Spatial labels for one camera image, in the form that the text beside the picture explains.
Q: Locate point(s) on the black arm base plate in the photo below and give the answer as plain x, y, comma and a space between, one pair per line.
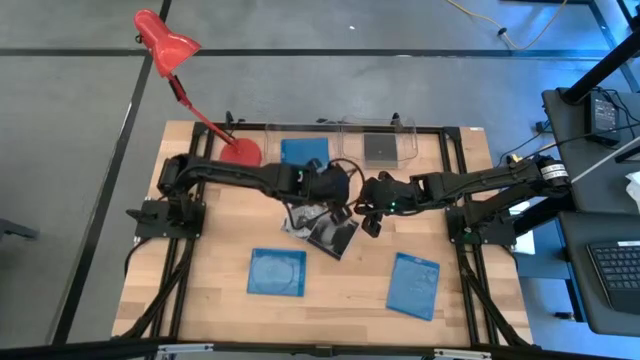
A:
495, 232
150, 222

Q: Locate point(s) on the black side desk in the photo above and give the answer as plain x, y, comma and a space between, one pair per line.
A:
565, 130

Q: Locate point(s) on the black camera rig post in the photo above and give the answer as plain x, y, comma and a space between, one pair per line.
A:
600, 70

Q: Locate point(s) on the red desk lamp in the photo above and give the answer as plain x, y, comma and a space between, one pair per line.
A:
167, 45

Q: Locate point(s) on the white paper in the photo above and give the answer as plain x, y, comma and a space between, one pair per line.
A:
634, 190

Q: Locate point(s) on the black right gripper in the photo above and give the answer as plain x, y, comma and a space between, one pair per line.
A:
390, 195

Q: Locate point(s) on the blue plastic disc case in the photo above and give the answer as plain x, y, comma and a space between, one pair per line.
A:
275, 272
412, 287
305, 150

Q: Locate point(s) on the black power adapter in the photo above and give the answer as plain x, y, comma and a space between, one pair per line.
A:
602, 117

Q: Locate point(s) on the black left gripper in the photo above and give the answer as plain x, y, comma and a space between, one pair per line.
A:
327, 187

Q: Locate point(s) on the black keyboard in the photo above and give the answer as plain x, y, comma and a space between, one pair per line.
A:
617, 270

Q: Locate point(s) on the black rig crossbeam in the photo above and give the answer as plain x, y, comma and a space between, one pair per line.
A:
320, 352

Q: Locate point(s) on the clear plastic bin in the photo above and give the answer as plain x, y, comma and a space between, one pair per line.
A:
270, 140
407, 140

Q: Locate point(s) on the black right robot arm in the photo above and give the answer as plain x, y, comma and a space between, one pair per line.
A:
480, 182

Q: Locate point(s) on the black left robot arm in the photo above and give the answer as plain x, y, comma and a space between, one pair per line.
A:
225, 175

